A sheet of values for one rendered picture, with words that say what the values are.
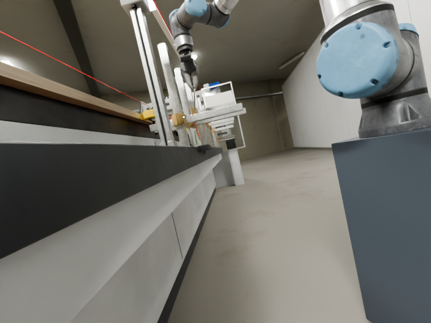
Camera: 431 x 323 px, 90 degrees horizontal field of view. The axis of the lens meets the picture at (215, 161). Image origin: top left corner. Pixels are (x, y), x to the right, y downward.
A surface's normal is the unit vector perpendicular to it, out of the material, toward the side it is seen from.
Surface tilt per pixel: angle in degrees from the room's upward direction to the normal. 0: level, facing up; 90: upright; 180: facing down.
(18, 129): 90
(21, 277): 90
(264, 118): 90
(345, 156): 90
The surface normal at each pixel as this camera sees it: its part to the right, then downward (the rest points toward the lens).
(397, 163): -0.89, 0.22
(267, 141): 0.39, -0.04
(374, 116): -0.94, -0.12
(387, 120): -0.77, -0.15
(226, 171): -0.07, 0.07
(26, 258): 0.97, -0.22
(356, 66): -0.75, 0.29
